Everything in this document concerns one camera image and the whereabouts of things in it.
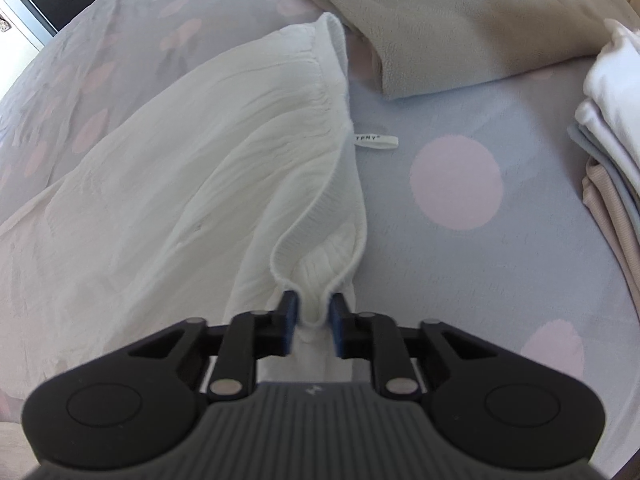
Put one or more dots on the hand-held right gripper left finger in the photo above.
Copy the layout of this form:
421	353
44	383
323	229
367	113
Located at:
288	320

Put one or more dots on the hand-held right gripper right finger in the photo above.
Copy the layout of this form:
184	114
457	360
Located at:
339	327

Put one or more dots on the white knit garment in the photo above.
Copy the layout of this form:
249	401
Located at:
210	170

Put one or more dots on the grey pink-dotted bed sheet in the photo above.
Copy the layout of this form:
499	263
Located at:
480	270

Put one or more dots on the folded beige garment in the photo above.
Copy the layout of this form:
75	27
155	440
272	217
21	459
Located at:
612	210

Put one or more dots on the folded grey garment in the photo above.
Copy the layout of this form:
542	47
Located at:
595	152

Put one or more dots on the folded taupe fleece blanket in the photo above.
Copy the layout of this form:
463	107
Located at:
465	15

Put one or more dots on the folded white garment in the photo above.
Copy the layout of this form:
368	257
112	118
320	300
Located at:
617	95

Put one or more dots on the white furniture panel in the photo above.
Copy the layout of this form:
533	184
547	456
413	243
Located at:
12	20

